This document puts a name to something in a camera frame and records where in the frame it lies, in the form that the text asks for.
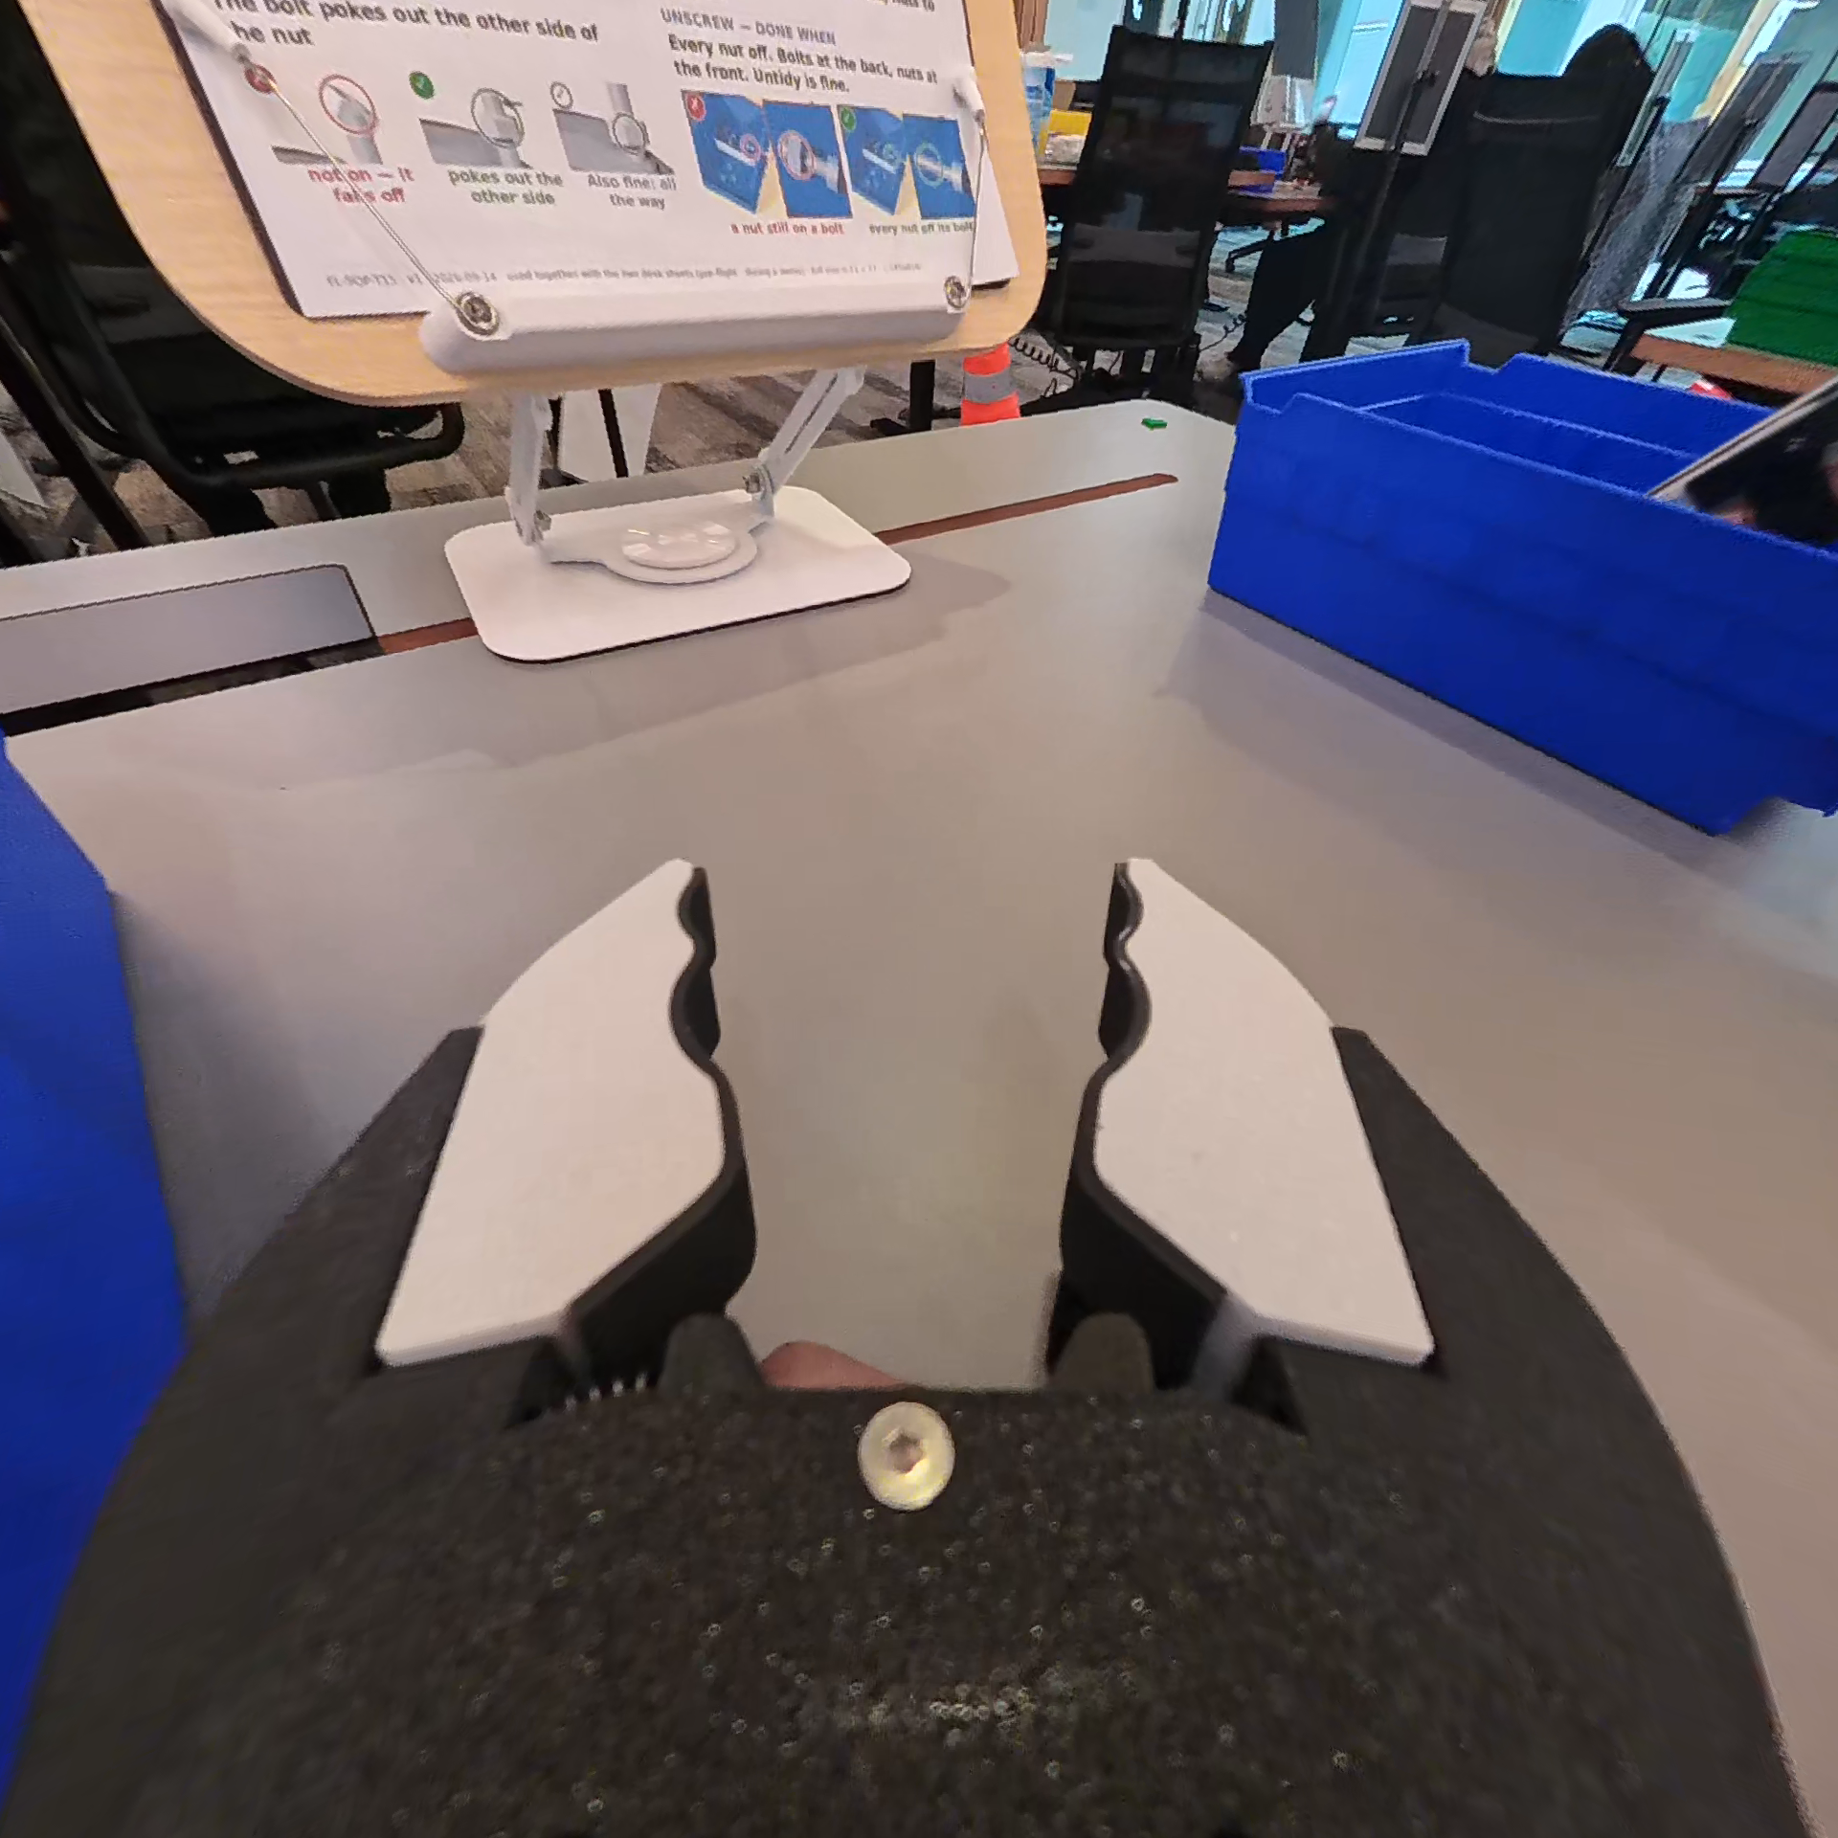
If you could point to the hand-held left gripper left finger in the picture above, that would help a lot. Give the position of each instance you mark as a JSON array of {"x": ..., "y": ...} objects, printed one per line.
[{"x": 562, "y": 1151}]

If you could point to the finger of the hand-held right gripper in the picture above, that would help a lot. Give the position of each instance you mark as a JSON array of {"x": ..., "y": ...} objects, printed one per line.
[{"x": 1767, "y": 437}]

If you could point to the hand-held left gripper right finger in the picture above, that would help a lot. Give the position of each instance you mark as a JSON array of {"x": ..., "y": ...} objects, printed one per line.
[{"x": 1264, "y": 1151}]

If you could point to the blue divided storage bin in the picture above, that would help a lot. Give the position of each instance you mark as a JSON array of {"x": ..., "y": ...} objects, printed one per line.
[{"x": 72, "y": 1293}]

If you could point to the person's left hand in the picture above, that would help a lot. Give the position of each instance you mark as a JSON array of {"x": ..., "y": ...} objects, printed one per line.
[{"x": 832, "y": 1366}]

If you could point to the brown wooden table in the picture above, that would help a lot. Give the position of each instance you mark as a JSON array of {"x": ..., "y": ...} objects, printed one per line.
[{"x": 1723, "y": 366}]

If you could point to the green storage bin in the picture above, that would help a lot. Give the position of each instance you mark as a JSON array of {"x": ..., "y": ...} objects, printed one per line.
[{"x": 1788, "y": 287}]

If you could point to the black office chair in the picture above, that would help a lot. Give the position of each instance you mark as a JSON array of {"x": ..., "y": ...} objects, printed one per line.
[
  {"x": 1150, "y": 201},
  {"x": 1522, "y": 201},
  {"x": 117, "y": 430}
]

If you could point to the dark flat tablet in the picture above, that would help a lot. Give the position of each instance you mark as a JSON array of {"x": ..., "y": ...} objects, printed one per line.
[{"x": 173, "y": 638}]

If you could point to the orange striped traffic cone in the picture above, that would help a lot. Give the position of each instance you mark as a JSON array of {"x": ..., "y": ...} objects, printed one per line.
[{"x": 991, "y": 389}]

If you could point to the white instruction board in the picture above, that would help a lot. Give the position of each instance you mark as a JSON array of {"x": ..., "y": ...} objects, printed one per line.
[{"x": 375, "y": 245}]

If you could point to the instruction sheet on stand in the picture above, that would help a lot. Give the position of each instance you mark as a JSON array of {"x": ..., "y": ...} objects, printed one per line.
[{"x": 146, "y": 231}]

